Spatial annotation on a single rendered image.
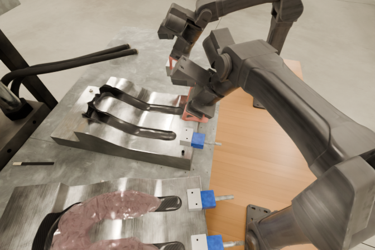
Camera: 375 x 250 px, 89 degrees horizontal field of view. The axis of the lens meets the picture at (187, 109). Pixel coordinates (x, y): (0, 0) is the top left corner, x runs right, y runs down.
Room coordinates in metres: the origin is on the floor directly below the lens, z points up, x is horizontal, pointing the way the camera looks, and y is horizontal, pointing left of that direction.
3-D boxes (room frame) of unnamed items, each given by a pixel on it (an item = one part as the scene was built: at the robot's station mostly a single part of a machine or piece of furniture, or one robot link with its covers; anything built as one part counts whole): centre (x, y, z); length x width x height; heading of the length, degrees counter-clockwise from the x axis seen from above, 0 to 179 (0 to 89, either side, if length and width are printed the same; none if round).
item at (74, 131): (0.43, 0.21, 0.87); 0.50 x 0.26 x 0.14; 78
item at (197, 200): (0.15, -0.07, 0.85); 0.13 x 0.05 x 0.05; 96
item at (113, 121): (0.41, 0.20, 0.92); 0.35 x 0.16 x 0.09; 78
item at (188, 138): (0.31, -0.04, 0.89); 0.13 x 0.05 x 0.05; 79
